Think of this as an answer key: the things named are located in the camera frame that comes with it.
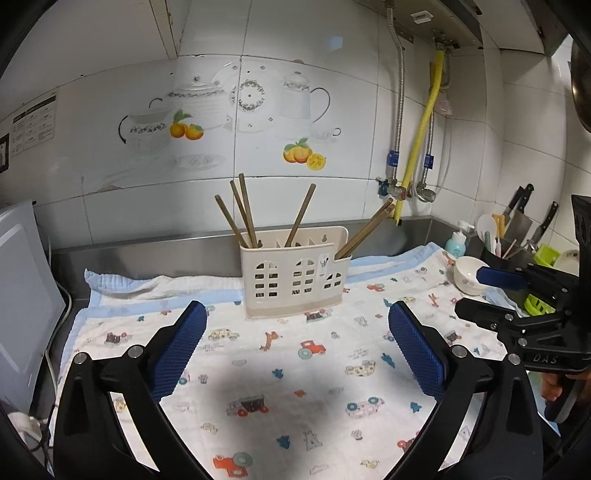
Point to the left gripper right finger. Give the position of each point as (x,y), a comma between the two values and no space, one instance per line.
(506,440)

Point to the wall power outlet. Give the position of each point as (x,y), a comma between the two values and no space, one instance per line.
(4,152)

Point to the white ceramic bowl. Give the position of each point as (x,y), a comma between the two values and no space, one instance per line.
(465,275)

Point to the black utensil caddy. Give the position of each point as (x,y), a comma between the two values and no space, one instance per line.
(503,254)

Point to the white plate in rack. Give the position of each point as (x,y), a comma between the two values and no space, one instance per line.
(568,262)

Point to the cream plastic utensil holder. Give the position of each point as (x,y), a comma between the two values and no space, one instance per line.
(283,281)

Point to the black handled knife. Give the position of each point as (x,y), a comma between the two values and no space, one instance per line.
(533,242)

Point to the teal soap bottle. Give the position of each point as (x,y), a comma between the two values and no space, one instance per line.
(456,245)

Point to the black handled cleaver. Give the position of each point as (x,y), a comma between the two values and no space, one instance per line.
(519,223)

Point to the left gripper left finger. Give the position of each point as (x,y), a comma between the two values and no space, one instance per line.
(89,442)

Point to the white microwave oven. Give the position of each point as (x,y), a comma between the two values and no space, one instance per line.
(30,304)

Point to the white power strip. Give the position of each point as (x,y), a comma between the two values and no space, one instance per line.
(31,430)

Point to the printed white cloth mat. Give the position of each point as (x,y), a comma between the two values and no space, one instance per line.
(326,394)

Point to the green dish rack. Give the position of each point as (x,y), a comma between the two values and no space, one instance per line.
(537,305)

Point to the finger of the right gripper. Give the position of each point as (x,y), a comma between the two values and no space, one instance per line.
(503,277)
(502,321)

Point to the person right hand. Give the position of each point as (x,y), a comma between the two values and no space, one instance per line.
(552,387)

